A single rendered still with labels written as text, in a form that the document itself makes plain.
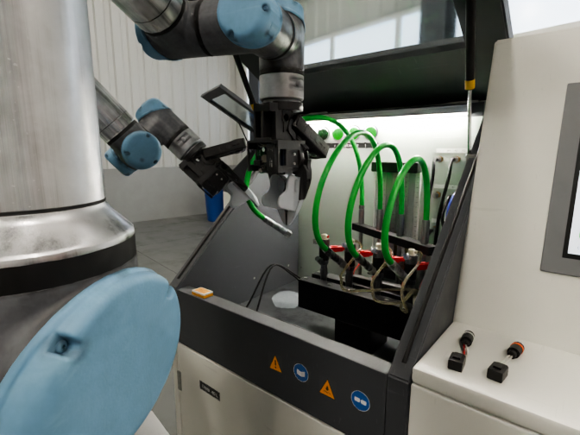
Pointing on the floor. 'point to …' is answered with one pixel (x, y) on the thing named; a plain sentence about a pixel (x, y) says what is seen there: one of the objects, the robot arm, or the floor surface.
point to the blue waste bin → (214, 206)
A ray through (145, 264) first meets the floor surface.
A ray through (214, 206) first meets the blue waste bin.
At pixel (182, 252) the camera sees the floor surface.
